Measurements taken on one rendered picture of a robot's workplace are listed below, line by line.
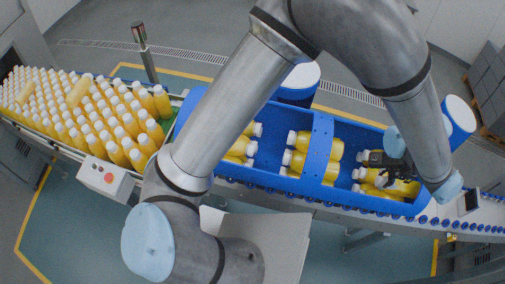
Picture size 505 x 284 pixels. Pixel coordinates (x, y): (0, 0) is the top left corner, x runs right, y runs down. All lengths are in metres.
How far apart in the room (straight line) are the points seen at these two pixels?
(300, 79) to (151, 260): 0.99
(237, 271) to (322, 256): 1.50
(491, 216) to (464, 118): 0.61
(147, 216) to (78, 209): 1.99
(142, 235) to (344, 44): 0.34
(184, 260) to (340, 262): 1.65
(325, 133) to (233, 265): 0.48
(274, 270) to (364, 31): 0.40
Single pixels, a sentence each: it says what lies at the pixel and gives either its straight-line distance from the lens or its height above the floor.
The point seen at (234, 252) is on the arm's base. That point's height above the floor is 1.36.
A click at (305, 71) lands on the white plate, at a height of 1.04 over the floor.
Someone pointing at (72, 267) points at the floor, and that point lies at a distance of 2.30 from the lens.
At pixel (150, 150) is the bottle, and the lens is 0.97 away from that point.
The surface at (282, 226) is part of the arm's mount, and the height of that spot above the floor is 1.35.
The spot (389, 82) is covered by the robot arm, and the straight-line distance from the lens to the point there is 0.26.
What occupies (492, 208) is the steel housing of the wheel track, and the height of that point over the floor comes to 0.93.
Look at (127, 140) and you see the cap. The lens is 0.97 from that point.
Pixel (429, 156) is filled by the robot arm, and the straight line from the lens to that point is 0.40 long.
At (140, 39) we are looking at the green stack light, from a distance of 1.25.
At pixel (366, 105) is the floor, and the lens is 2.73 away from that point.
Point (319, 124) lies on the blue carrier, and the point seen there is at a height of 1.23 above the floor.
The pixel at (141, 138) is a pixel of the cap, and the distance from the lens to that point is 0.95.
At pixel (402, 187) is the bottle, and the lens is 0.91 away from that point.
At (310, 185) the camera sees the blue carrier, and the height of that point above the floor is 1.14.
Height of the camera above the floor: 1.82
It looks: 58 degrees down
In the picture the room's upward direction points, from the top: 4 degrees clockwise
